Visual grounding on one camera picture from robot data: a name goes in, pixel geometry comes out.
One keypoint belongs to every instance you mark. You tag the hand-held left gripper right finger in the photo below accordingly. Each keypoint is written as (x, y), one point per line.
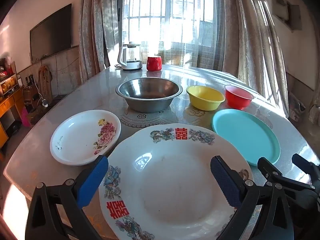
(225, 182)

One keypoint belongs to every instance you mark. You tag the plastic bag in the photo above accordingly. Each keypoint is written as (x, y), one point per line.
(296, 107)

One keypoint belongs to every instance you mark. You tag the large white dragon print plate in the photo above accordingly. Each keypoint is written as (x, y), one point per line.
(170, 175)

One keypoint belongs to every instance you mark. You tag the stainless steel bowl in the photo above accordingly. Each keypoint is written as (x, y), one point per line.
(150, 102)

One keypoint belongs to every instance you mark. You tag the yellow plastic bowl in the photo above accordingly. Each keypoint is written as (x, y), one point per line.
(205, 103)

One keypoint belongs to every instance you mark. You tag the barred window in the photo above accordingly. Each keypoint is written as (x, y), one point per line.
(160, 7)

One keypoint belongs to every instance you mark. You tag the wall television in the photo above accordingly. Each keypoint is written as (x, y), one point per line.
(51, 32)

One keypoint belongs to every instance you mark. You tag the teal plastic plate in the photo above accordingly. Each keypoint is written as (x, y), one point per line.
(242, 132)

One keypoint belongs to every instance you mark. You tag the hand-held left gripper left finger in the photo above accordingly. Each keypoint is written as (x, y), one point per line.
(92, 182)

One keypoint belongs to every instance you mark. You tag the white charger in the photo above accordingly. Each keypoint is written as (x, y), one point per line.
(45, 103)

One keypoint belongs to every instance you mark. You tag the pink bag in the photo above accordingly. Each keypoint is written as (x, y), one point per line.
(25, 117)

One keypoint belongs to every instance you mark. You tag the gold lace table mat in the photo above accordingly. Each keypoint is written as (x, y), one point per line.
(140, 120)

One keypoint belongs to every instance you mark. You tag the red mug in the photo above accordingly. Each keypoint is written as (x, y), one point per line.
(154, 63)

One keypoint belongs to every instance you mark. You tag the red plastic bowl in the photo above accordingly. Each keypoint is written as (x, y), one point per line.
(237, 102)

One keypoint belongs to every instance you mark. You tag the white glass electric kettle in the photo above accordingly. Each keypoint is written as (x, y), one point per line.
(130, 57)

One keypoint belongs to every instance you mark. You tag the grey velvet curtain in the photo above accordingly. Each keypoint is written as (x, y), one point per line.
(97, 30)
(252, 37)

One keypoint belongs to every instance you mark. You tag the wall electrical box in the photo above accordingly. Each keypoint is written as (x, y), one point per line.
(287, 10)

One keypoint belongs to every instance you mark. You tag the tied grey curtain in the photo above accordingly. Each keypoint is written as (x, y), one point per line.
(315, 107)

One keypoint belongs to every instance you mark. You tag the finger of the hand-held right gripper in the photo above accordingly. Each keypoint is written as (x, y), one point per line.
(300, 160)
(271, 170)

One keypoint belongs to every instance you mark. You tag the wooden cabinet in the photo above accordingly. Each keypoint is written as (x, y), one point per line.
(8, 100)

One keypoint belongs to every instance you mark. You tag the dark low table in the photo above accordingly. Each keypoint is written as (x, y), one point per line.
(58, 100)

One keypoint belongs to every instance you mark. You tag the bamboo chair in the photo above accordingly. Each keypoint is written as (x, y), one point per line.
(45, 80)

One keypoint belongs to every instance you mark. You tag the white floral plate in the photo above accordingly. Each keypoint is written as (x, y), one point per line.
(75, 137)

